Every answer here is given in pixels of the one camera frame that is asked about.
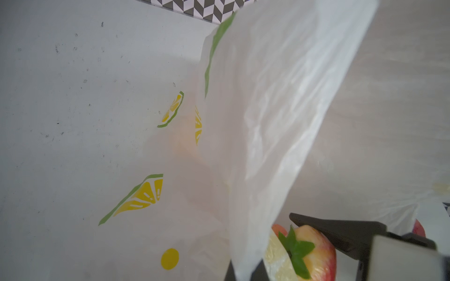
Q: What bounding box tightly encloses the white plastic bag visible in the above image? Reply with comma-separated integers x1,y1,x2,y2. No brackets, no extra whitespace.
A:
57,1,450,281

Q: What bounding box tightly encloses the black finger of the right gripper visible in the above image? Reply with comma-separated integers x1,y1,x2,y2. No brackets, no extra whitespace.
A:
289,213,387,260

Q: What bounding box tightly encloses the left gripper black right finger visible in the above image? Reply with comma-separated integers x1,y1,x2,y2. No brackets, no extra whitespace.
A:
250,260,269,281

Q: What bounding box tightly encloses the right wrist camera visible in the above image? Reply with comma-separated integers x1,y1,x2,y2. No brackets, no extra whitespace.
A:
366,235,446,281

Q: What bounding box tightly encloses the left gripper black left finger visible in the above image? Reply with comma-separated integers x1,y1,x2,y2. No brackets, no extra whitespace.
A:
225,261,236,281

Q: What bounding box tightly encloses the red apple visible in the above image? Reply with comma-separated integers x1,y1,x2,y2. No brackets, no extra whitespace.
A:
412,220,426,238

